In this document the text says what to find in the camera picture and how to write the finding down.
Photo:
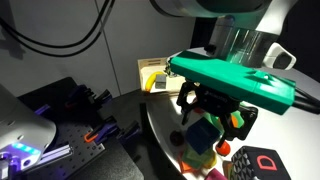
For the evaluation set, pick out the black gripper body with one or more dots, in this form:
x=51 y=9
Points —
x=213 y=100

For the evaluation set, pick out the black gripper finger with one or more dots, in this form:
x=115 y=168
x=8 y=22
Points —
x=241 y=125
x=185 y=105

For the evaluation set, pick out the grey block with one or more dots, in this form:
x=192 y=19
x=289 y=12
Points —
x=160 y=81

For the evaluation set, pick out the blue block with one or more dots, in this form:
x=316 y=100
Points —
x=201 y=136

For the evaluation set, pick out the yellow green block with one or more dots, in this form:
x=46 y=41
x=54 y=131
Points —
x=196 y=158

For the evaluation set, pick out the white robot base blue light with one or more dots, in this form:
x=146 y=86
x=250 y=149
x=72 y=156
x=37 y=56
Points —
x=23 y=133

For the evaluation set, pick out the wooden tray box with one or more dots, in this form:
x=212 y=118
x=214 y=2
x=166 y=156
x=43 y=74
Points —
x=150 y=68

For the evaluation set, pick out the orange toy fruit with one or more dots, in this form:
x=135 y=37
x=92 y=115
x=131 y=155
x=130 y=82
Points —
x=235 y=121

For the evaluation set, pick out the red toy tomato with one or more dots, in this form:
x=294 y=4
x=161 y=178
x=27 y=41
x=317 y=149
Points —
x=198 y=110

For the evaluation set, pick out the green translucent bowl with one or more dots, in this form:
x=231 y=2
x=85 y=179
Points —
x=210 y=120

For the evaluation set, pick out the small red toy fruit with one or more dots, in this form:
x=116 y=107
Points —
x=222 y=148

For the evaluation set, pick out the black fabric block letter D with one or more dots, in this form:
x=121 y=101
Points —
x=260 y=163

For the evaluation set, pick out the yellow toy banana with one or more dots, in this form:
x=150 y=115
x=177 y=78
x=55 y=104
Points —
x=150 y=80

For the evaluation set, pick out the yellow toy lemon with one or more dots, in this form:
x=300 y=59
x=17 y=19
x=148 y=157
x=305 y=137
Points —
x=210 y=161

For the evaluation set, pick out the pink block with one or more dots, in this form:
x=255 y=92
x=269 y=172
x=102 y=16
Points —
x=216 y=175

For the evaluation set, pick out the purple clamp orange trigger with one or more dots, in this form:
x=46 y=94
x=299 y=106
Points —
x=85 y=95
x=103 y=131

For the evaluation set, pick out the silver metal bar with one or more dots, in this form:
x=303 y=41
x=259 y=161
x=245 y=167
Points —
x=56 y=152

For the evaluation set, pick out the green wrist camera housing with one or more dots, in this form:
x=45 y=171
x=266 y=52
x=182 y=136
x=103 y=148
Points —
x=230 y=80

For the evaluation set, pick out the grey base plate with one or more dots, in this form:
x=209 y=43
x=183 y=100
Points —
x=110 y=165

